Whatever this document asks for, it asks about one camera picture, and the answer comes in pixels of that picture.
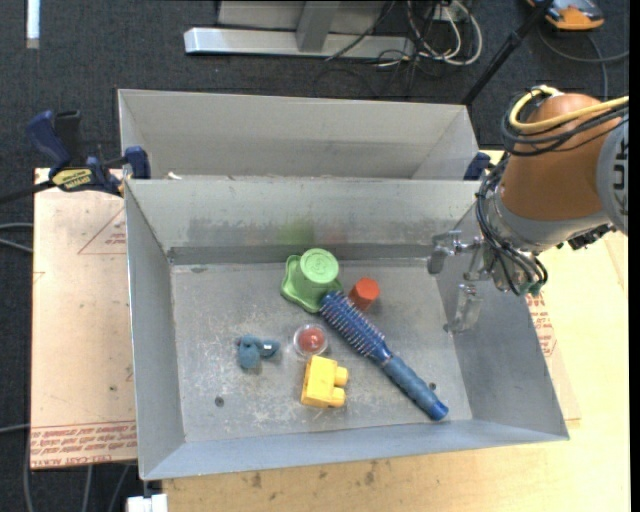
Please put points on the black cylinder on white bracket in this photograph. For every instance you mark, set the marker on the black cylinder on white bracket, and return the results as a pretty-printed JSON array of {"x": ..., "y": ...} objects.
[{"x": 590, "y": 239}]

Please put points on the blue-grey toy animal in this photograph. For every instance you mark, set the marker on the blue-grey toy animal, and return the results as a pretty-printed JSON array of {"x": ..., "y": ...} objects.
[{"x": 248, "y": 354}]

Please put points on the blue hairbrush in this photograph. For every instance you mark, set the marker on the blue hairbrush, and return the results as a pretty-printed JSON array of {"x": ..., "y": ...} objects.
[{"x": 370, "y": 345}]

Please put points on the green plastic cup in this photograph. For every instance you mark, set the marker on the green plastic cup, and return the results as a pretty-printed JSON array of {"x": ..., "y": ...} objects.
[{"x": 312, "y": 280}]

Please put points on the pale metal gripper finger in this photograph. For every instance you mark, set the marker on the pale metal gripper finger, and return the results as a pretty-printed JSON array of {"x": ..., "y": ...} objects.
[
  {"x": 467, "y": 307},
  {"x": 440, "y": 252}
]

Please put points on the yellow toy brick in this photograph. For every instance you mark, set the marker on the yellow toy brick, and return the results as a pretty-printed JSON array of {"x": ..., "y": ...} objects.
[{"x": 320, "y": 382}]

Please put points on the red-orange block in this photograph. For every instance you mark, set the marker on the red-orange block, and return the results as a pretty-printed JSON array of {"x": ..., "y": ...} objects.
[{"x": 364, "y": 294}]

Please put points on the grey metal bin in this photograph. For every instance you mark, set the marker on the grey metal bin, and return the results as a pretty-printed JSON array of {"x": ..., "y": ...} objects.
[{"x": 280, "y": 400}]

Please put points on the clear ball with red core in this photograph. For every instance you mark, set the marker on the clear ball with red core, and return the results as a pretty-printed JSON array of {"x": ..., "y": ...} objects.
[{"x": 310, "y": 341}]

